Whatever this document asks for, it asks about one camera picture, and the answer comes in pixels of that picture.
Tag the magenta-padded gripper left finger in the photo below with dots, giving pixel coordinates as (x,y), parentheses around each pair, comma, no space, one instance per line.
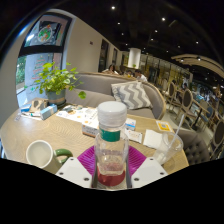
(75,170)

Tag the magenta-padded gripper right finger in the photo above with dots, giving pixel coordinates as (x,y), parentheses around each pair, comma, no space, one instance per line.
(150,170)

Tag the clear white-capped water bottle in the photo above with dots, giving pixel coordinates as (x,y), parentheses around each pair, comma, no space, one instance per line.
(111,116)

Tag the clear plastic cup with straw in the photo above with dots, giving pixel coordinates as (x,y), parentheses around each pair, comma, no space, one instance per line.
(168,148)

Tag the white paper napkin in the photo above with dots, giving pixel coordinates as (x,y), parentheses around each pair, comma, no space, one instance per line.
(151,138)

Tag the white and orange box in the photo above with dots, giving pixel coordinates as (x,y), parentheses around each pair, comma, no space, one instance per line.
(90,128)

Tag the yellow square card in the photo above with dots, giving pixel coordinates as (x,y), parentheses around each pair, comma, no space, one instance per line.
(164,126)

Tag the grey tufted armchair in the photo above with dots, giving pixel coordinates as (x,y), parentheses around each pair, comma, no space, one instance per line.
(195,148)

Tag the small blue white box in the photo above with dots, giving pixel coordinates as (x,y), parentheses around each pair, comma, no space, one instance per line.
(131,124)

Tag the white printed leaflet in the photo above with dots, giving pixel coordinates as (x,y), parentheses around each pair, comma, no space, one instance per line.
(76,115)

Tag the light blue tissue pack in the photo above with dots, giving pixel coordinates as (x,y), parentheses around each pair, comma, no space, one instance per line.
(48,111)

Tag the brown wooden stand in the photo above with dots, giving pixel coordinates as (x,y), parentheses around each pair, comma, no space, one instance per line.
(38,105)

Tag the grey white chevron cushion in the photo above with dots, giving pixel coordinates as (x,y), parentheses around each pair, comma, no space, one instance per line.
(131,95)

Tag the small blue flat pack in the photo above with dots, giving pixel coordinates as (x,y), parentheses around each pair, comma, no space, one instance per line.
(25,108)

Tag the group of wooden dining chairs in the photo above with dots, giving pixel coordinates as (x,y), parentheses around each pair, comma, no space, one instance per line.
(186,98)

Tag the grey curved sofa bench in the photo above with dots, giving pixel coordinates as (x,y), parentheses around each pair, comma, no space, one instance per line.
(96,85)

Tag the potted green leafy plant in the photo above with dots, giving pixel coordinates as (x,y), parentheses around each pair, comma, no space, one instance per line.
(55,80)

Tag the person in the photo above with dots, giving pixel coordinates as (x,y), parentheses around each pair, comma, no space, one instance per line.
(140,76)
(110,69)
(127,73)

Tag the white round column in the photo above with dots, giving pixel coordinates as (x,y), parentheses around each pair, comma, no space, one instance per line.
(134,58)

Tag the group of ceiling spotlights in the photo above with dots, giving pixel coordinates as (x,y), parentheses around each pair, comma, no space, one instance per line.
(163,19)

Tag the dark framed wall poster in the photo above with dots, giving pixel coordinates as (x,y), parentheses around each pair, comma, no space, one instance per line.
(46,31)

